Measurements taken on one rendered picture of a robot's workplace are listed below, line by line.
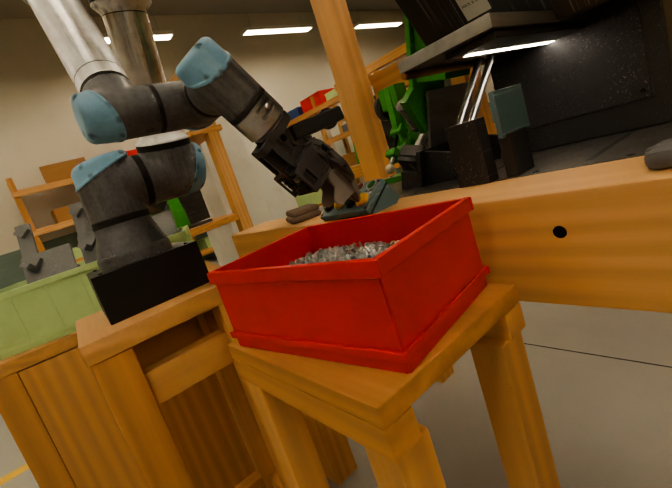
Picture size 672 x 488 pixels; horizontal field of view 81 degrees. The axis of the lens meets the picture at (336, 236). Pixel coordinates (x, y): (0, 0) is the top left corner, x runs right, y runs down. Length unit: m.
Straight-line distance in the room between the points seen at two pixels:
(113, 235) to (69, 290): 0.45
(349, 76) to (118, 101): 1.03
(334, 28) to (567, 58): 0.90
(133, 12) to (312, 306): 0.73
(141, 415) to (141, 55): 0.71
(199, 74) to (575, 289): 0.57
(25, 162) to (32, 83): 1.26
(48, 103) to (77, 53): 7.31
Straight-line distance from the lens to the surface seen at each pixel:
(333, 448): 1.49
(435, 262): 0.45
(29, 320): 1.39
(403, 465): 0.43
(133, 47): 0.97
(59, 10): 0.83
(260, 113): 0.63
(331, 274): 0.40
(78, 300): 1.35
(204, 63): 0.62
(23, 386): 1.40
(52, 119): 7.99
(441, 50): 0.64
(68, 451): 1.45
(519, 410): 0.59
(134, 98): 0.68
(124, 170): 0.94
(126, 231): 0.92
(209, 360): 0.90
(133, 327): 0.83
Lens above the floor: 1.01
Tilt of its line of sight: 10 degrees down
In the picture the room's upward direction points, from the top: 18 degrees counter-clockwise
